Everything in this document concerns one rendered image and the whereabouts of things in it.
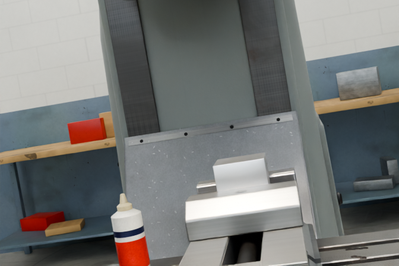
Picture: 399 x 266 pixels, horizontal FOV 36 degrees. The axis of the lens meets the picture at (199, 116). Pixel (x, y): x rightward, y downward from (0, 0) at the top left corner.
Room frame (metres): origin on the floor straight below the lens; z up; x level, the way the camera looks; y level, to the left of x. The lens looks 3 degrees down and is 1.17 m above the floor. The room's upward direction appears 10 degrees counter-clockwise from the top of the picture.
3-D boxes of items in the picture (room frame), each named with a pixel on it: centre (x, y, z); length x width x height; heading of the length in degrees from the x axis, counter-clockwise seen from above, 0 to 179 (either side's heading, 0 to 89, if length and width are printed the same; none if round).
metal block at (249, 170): (0.72, -0.04, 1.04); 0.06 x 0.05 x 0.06; 82
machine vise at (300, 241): (0.69, -0.03, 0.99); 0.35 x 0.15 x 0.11; 172
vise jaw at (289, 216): (0.67, -0.03, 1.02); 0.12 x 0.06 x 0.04; 82
